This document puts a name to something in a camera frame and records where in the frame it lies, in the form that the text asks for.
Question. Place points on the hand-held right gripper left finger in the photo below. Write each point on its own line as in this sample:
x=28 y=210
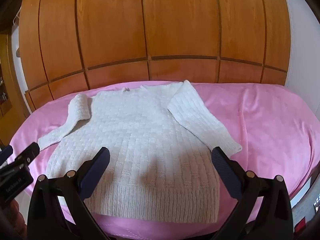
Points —
x=93 y=168

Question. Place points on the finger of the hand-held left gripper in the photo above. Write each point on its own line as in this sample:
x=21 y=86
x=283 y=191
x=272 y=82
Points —
x=28 y=152
x=6 y=152

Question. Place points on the wooden shelf unit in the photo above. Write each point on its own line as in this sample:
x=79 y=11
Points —
x=5 y=85

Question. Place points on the pink blanket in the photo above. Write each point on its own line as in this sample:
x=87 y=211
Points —
x=270 y=120

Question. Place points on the white knit sweater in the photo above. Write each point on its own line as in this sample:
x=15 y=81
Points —
x=140 y=135

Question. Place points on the wooden wardrobe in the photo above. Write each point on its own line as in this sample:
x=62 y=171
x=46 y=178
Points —
x=150 y=30

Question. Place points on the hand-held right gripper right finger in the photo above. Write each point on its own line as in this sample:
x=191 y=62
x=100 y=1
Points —
x=225 y=170

